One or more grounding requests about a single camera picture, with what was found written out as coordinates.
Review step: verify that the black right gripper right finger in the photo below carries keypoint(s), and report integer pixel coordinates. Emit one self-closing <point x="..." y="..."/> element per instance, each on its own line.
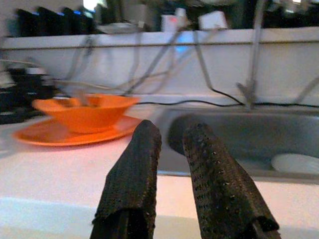
<point x="216" y="189"/>

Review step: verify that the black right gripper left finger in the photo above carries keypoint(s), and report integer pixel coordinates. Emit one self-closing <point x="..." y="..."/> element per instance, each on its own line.
<point x="132" y="179"/>

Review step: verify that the orange bowl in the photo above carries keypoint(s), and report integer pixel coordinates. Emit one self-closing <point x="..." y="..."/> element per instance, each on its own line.
<point x="87" y="114"/>

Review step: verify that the stainless steel sink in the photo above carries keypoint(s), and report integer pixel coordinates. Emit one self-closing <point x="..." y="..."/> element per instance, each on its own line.
<point x="249" y="134"/>

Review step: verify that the white bowl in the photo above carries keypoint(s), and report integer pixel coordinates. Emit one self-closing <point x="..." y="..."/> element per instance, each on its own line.
<point x="294" y="163"/>

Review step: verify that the orange plate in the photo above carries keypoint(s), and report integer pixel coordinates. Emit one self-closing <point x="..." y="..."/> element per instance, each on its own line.
<point x="49" y="139"/>

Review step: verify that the steel faucet with lever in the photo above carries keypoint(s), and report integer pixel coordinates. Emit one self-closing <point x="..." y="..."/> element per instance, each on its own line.
<point x="250" y="92"/>

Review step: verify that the black charger with white labels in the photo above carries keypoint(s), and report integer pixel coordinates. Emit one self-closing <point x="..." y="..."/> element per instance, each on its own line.
<point x="25" y="79"/>

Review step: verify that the white box with red mark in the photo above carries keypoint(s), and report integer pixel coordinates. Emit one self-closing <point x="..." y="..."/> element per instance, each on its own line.
<point x="172" y="22"/>

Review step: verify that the black box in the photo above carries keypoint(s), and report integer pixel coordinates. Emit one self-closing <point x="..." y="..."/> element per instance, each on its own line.
<point x="27" y="22"/>
<point x="74" y="21"/>
<point x="49" y="21"/>

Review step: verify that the grey wall rail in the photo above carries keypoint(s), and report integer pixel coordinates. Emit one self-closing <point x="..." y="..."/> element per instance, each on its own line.
<point x="124" y="45"/>

